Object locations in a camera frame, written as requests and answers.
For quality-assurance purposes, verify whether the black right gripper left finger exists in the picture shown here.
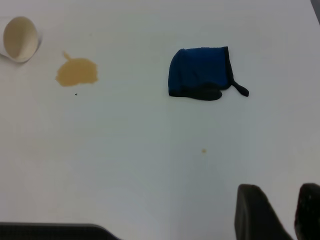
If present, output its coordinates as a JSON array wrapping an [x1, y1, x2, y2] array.
[[234, 183, 295, 240]]

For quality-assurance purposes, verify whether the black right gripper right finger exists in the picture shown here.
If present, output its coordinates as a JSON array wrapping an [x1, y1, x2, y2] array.
[[293, 182, 320, 240]]

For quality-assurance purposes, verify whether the blue cloth with black trim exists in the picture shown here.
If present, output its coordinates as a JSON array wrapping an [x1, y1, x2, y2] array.
[[167, 45, 250, 102]]

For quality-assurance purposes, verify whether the white paper coffee cup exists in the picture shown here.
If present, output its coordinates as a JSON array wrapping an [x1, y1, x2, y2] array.
[[0, 16, 43, 64]]

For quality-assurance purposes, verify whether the tan coffee spill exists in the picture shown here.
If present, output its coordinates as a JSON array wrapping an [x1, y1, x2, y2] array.
[[54, 51, 99, 88]]

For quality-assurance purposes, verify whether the black rounded base plate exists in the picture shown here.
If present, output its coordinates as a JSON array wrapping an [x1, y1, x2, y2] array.
[[0, 221, 123, 240]]

